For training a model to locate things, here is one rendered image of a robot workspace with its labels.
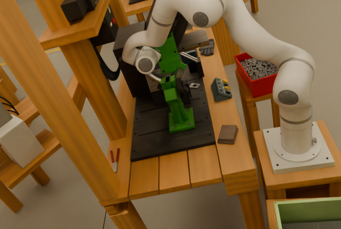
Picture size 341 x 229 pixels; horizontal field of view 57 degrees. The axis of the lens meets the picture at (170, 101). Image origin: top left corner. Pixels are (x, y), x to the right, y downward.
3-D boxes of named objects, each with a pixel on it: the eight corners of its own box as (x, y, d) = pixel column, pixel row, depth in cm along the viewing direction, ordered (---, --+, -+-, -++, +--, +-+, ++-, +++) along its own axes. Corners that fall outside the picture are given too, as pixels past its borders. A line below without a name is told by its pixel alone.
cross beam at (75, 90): (111, 16, 234) (106, 5, 229) (73, 138, 130) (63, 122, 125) (105, 18, 235) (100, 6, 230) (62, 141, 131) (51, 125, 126)
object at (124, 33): (161, 65, 216) (145, 20, 196) (161, 91, 191) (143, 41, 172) (135, 72, 218) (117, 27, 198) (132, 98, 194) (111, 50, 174)
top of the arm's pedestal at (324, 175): (322, 125, 149) (322, 119, 147) (350, 181, 124) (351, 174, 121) (253, 136, 155) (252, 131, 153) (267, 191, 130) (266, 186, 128)
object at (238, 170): (212, 38, 258) (209, 21, 250) (260, 190, 138) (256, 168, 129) (196, 42, 260) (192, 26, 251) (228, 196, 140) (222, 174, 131)
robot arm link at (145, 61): (134, 63, 149) (153, 70, 150) (130, 69, 137) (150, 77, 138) (140, 46, 147) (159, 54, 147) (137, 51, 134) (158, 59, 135)
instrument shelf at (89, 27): (120, -27, 197) (117, -34, 195) (97, 36, 125) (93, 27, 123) (82, -16, 201) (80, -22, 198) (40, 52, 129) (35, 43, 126)
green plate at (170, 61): (182, 65, 179) (172, 29, 172) (182, 69, 171) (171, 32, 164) (163, 70, 181) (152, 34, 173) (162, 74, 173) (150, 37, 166)
